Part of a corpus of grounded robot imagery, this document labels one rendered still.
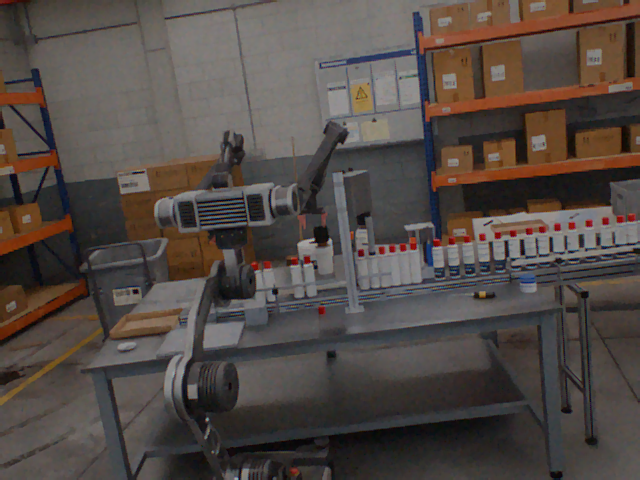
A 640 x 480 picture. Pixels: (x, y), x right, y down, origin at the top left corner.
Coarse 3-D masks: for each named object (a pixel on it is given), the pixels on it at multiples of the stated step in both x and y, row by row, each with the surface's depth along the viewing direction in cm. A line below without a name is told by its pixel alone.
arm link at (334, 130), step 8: (328, 128) 281; (336, 128) 281; (344, 128) 281; (328, 136) 280; (336, 136) 281; (320, 144) 280; (328, 144) 280; (320, 152) 279; (328, 152) 284; (312, 160) 279; (320, 160) 279; (312, 168) 278; (304, 176) 277; (312, 176) 278; (304, 184) 277; (304, 192) 277; (304, 200) 275
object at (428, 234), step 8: (416, 232) 328; (424, 232) 333; (432, 232) 326; (424, 240) 334; (432, 240) 330; (424, 248) 331; (424, 256) 332; (424, 264) 330; (424, 272) 325; (432, 272) 325
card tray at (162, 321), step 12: (144, 312) 340; (156, 312) 340; (168, 312) 340; (180, 312) 340; (120, 324) 330; (132, 324) 334; (144, 324) 331; (156, 324) 329; (168, 324) 314; (120, 336) 316; (132, 336) 316
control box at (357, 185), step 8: (344, 176) 296; (352, 176) 295; (360, 176) 301; (368, 176) 306; (344, 184) 296; (352, 184) 295; (360, 184) 301; (368, 184) 307; (344, 192) 298; (352, 192) 296; (360, 192) 301; (368, 192) 307; (352, 200) 296; (360, 200) 301; (368, 200) 307; (352, 208) 297; (360, 208) 301; (368, 208) 307
